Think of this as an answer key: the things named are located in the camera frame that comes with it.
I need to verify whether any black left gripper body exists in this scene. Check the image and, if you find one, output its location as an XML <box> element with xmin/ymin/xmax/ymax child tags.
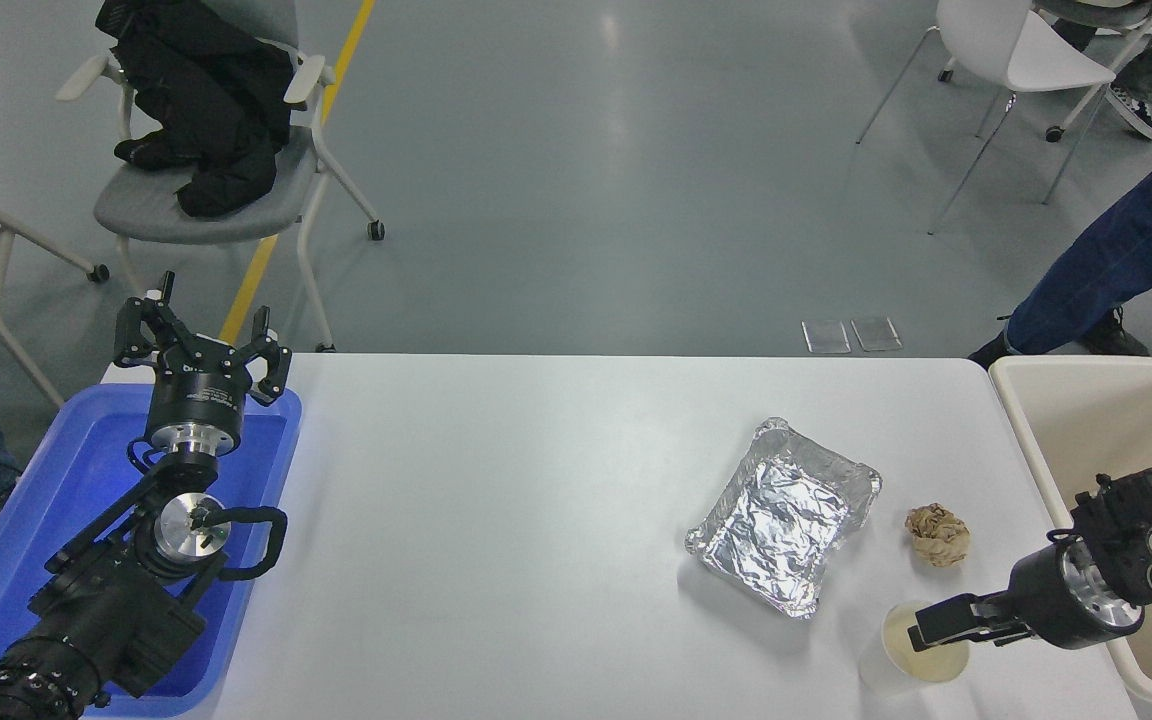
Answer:
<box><xmin>145</xmin><ymin>340</ymin><xmax>249</xmax><ymax>431</ymax></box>

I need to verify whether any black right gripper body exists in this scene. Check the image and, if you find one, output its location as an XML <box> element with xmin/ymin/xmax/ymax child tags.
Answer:
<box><xmin>1009</xmin><ymin>545</ymin><xmax>1099</xmax><ymax>651</ymax></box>

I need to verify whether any white paper cup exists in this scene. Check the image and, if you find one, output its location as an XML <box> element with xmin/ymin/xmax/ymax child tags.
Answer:
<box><xmin>858</xmin><ymin>600</ymin><xmax>972</xmax><ymax>698</ymax></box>

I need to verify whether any crumpled tan paper ball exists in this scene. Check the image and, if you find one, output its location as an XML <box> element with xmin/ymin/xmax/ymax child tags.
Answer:
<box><xmin>903</xmin><ymin>502</ymin><xmax>972</xmax><ymax>569</ymax></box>

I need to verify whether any blue plastic tray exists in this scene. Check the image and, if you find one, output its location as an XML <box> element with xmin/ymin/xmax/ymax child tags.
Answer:
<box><xmin>0</xmin><ymin>383</ymin><xmax>303</xmax><ymax>719</ymax></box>

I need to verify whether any large pale plastic bin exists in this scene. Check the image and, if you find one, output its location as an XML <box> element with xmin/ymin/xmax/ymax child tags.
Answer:
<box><xmin>988</xmin><ymin>356</ymin><xmax>1152</xmax><ymax>707</ymax></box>

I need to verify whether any silver foil tray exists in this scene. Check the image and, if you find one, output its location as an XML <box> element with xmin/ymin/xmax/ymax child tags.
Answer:
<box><xmin>684</xmin><ymin>416</ymin><xmax>883</xmax><ymax>620</ymax></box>

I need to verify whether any black jacket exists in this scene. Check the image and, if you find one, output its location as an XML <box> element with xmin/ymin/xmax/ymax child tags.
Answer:
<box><xmin>96</xmin><ymin>0</ymin><xmax>297</xmax><ymax>219</ymax></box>

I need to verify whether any standing person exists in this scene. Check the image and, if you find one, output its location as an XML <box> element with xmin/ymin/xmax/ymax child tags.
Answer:
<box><xmin>969</xmin><ymin>95</ymin><xmax>1152</xmax><ymax>365</ymax></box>

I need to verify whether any grey chair with casters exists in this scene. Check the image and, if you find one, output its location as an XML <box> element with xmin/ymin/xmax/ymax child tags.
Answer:
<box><xmin>939</xmin><ymin>0</ymin><xmax>1152</xmax><ymax>144</ymax></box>

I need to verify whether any seated person with sneakers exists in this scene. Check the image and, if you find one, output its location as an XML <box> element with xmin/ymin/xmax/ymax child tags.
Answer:
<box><xmin>1036</xmin><ymin>0</ymin><xmax>1152</xmax><ymax>141</ymax></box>

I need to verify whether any white shell chair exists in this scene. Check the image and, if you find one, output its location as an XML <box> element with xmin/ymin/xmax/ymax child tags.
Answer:
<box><xmin>856</xmin><ymin>0</ymin><xmax>1119</xmax><ymax>236</ymax></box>

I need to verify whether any grey seat white frame chair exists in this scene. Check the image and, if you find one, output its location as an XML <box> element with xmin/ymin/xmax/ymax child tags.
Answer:
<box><xmin>56</xmin><ymin>0</ymin><xmax>387</xmax><ymax>353</ymax></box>

